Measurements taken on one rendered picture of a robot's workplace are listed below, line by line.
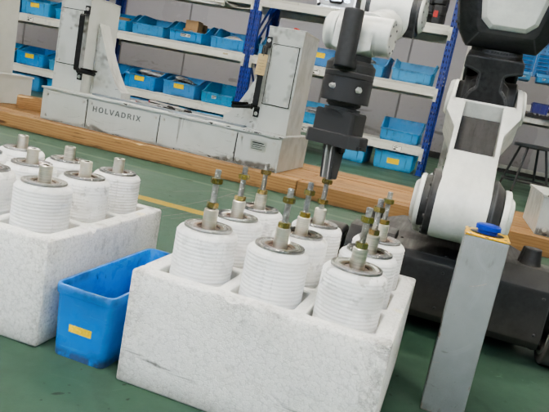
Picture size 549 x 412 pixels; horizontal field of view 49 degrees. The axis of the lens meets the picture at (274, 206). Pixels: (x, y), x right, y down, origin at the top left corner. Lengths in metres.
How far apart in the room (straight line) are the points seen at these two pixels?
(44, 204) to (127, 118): 2.37
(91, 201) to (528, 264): 0.93
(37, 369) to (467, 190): 0.84
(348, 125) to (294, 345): 0.41
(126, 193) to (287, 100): 1.94
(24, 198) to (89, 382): 0.32
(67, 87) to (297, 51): 1.37
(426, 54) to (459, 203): 8.15
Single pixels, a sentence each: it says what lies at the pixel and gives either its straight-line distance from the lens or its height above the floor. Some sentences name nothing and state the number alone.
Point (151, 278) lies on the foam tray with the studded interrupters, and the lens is 0.91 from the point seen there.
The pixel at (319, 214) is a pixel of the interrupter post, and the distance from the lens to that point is 1.11.
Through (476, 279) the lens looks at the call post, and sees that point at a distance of 1.03.
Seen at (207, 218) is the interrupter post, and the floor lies 0.27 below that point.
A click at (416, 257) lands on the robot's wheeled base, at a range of 1.38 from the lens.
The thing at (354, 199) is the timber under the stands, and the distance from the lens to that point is 2.89.
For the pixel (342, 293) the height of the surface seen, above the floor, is 0.22.
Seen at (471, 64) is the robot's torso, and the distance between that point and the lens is 1.48.
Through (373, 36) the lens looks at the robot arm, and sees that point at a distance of 1.07.
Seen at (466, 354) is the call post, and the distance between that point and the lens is 1.06.
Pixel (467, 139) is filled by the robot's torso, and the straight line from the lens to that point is 1.41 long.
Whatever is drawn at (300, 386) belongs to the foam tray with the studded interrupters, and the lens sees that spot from 0.87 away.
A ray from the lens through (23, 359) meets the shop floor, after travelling 1.03.
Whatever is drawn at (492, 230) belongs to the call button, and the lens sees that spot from 1.03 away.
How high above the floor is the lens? 0.47
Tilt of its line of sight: 10 degrees down
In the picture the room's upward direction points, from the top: 11 degrees clockwise
